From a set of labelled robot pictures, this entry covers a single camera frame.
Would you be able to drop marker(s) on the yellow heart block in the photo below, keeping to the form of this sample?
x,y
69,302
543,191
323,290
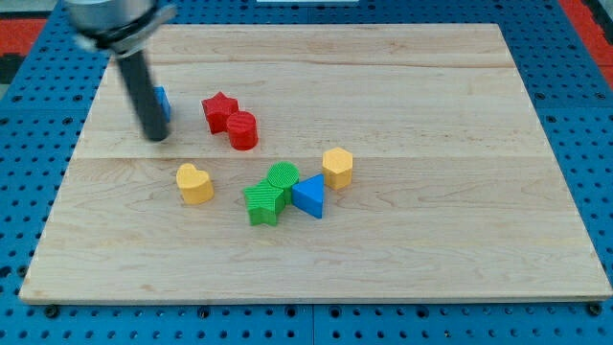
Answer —
x,y
195,185

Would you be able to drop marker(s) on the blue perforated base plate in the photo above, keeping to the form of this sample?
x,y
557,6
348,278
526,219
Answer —
x,y
44,110

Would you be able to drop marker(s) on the light wooden board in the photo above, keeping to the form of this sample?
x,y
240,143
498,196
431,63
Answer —
x,y
456,196

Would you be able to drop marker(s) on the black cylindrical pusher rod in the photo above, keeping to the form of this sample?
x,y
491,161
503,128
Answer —
x,y
139,87

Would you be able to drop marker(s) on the blue triangle block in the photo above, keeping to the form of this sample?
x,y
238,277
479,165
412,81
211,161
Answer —
x,y
309,195

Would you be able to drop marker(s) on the red cylinder block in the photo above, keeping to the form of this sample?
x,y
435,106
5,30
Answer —
x,y
242,130

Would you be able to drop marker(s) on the yellow hexagon block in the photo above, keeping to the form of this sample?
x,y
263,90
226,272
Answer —
x,y
337,166

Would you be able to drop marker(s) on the blue cube block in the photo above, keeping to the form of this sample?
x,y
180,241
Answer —
x,y
163,100

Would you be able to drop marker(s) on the red star block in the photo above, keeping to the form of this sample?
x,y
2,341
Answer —
x,y
217,110

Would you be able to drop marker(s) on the green cylinder block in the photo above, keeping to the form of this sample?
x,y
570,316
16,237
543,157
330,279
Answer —
x,y
284,175

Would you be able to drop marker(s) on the green star block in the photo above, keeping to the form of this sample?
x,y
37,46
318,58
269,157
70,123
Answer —
x,y
263,203

